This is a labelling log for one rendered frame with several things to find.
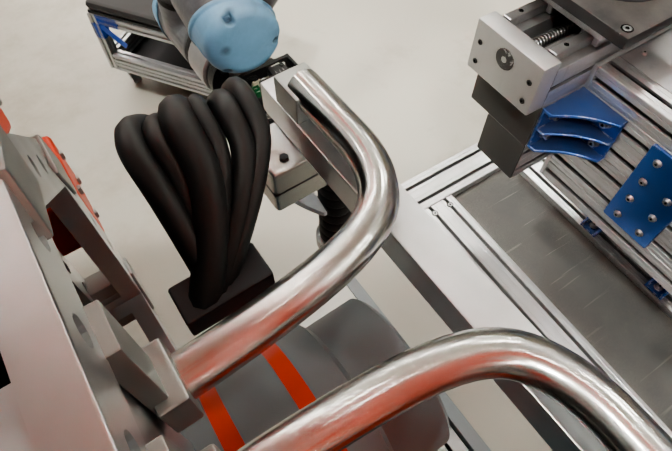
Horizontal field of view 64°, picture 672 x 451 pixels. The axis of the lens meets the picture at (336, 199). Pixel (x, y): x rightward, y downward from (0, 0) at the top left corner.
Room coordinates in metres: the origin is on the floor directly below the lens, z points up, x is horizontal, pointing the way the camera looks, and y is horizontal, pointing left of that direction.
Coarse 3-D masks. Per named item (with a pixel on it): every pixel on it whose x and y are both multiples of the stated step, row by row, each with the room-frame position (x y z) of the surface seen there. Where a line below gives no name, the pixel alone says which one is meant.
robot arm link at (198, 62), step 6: (192, 42) 0.48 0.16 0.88; (192, 48) 0.48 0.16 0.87; (192, 54) 0.47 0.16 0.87; (198, 54) 0.47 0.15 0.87; (192, 60) 0.47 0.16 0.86; (198, 60) 0.46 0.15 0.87; (204, 60) 0.46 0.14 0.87; (192, 66) 0.47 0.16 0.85; (198, 66) 0.46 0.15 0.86; (204, 66) 0.45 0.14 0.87; (198, 72) 0.46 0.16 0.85; (204, 72) 0.45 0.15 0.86; (204, 78) 0.45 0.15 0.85
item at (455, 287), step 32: (288, 128) 0.28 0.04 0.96; (320, 160) 0.24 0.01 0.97; (352, 192) 0.21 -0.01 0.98; (416, 224) 0.18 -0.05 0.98; (416, 256) 0.16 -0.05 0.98; (448, 256) 0.16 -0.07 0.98; (416, 288) 0.15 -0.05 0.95; (448, 288) 0.14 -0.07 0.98; (480, 288) 0.14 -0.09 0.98; (448, 320) 0.12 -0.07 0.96; (480, 320) 0.12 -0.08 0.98; (512, 320) 0.12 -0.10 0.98; (512, 384) 0.08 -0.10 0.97; (544, 416) 0.07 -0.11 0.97; (576, 448) 0.05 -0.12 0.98
